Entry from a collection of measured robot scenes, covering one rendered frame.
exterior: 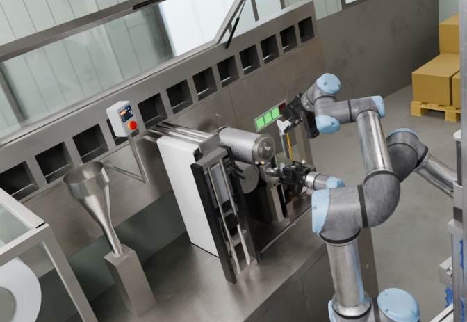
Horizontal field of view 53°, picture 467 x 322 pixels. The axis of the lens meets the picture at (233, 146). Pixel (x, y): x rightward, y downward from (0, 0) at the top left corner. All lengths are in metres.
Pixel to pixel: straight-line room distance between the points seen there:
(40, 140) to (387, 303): 1.29
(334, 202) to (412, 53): 4.48
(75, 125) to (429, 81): 3.61
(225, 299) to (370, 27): 3.76
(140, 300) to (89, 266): 0.28
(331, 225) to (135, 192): 1.02
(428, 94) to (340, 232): 3.64
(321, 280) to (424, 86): 3.04
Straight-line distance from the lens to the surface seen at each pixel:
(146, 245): 2.18
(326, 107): 1.57
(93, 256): 2.06
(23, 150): 1.81
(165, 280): 2.06
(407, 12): 5.50
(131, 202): 2.06
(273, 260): 1.98
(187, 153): 1.78
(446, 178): 1.87
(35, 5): 3.56
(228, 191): 1.75
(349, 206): 1.27
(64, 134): 1.85
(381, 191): 1.29
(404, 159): 1.71
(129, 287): 1.86
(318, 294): 2.16
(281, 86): 2.54
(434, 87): 4.79
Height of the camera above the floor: 2.18
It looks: 26 degrees down
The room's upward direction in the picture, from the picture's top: 15 degrees counter-clockwise
